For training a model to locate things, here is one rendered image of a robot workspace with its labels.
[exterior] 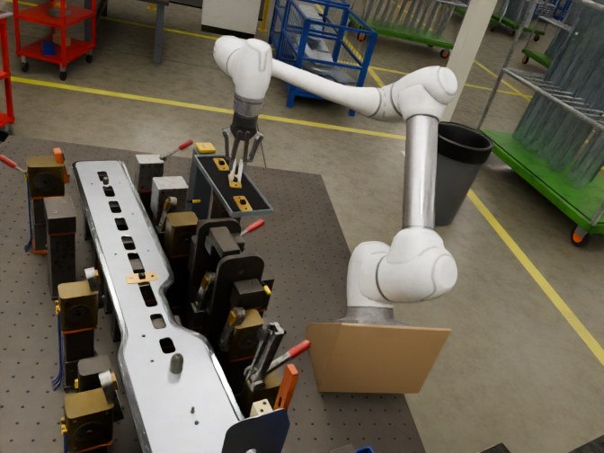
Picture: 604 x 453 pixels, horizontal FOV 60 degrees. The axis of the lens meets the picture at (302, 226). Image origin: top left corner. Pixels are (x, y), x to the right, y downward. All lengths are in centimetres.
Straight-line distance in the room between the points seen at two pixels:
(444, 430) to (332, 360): 126
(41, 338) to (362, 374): 100
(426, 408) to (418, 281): 139
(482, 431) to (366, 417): 125
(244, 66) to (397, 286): 77
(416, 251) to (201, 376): 70
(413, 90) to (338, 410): 104
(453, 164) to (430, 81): 240
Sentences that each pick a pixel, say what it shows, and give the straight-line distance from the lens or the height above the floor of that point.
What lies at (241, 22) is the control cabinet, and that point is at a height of 24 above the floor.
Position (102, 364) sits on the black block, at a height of 99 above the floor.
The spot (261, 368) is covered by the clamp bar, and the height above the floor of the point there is 111.
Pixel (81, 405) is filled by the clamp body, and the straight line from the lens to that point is 120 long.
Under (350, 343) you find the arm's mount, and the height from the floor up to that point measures 92.
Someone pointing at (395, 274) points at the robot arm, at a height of 112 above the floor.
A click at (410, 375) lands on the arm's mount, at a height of 79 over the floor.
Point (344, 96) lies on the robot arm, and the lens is 176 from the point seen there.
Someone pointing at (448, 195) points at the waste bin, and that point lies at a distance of 422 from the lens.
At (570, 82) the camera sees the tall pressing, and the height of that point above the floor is 106.
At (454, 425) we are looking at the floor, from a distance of 284.
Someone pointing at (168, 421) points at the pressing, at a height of 100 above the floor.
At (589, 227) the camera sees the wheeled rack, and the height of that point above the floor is 25.
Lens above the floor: 199
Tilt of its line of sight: 32 degrees down
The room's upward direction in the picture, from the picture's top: 15 degrees clockwise
